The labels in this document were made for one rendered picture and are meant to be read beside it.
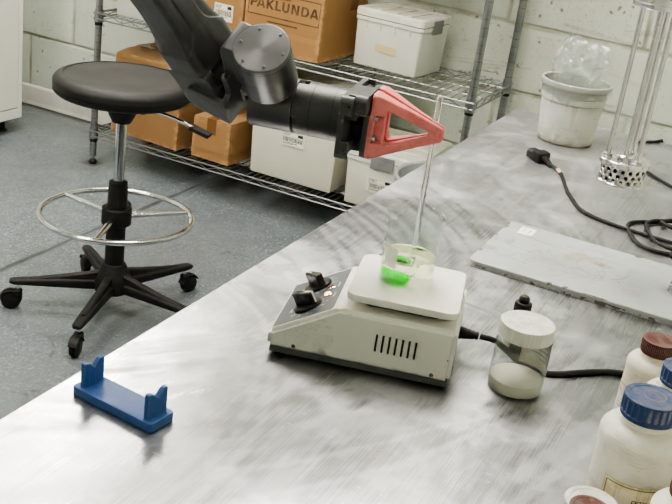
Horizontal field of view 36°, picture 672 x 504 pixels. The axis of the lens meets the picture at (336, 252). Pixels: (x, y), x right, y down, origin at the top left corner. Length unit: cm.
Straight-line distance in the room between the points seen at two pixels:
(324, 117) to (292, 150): 246
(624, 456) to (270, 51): 49
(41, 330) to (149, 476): 185
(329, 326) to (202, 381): 15
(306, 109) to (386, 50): 234
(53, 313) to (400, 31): 140
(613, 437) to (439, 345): 25
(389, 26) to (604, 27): 69
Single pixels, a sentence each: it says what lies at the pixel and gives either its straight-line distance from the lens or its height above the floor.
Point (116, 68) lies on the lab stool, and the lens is 271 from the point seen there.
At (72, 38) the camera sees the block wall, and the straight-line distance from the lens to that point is 450.
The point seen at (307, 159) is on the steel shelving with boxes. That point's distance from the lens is 350.
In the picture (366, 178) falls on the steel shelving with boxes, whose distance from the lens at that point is 339.
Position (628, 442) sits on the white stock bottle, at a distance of 91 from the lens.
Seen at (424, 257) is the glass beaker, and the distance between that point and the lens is 109.
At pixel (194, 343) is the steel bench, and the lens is 114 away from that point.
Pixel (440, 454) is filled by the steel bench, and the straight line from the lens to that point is 101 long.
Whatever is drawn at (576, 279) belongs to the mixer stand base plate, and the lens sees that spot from 145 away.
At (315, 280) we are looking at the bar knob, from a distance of 117.
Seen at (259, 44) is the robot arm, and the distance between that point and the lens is 103.
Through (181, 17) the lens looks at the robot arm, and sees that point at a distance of 105.
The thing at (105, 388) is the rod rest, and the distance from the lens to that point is 103.
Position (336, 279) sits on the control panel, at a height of 81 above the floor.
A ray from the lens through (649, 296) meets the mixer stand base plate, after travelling 145.
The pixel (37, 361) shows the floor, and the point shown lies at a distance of 262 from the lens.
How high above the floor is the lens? 129
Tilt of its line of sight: 22 degrees down
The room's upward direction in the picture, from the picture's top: 8 degrees clockwise
